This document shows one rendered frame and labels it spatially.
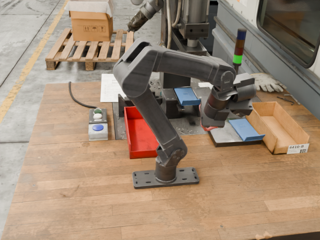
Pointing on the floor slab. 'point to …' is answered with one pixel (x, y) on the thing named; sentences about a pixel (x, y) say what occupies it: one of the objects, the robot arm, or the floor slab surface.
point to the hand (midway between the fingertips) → (206, 125)
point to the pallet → (55, 50)
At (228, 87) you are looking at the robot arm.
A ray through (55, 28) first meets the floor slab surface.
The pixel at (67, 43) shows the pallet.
